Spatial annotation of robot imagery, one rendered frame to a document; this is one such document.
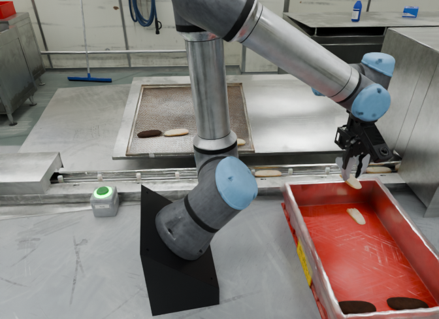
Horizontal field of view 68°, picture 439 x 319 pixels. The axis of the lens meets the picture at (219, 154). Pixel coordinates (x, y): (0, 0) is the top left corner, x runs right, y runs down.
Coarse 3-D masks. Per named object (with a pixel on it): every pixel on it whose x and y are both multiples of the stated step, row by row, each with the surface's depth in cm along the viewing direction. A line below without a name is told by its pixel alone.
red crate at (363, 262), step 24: (288, 216) 102; (312, 216) 106; (336, 216) 106; (312, 240) 98; (336, 240) 98; (360, 240) 98; (384, 240) 98; (336, 264) 91; (360, 264) 91; (384, 264) 91; (408, 264) 91; (312, 288) 83; (336, 288) 84; (360, 288) 84; (384, 288) 84; (408, 288) 84
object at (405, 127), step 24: (384, 48) 126; (408, 48) 111; (432, 48) 100; (408, 72) 112; (432, 72) 100; (408, 96) 112; (432, 96) 100; (384, 120) 128; (408, 120) 113; (432, 120) 101; (408, 144) 113; (432, 144) 101; (408, 168) 113; (432, 168) 101; (432, 192) 102; (432, 216) 106
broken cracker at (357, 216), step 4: (348, 212) 107; (352, 212) 107; (356, 212) 107; (352, 216) 106; (356, 216) 105; (360, 216) 105; (356, 220) 104; (360, 220) 104; (364, 220) 104; (360, 224) 103
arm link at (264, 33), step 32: (192, 0) 55; (224, 0) 53; (256, 0) 55; (224, 32) 57; (256, 32) 57; (288, 32) 58; (288, 64) 61; (320, 64) 61; (352, 96) 65; (384, 96) 64
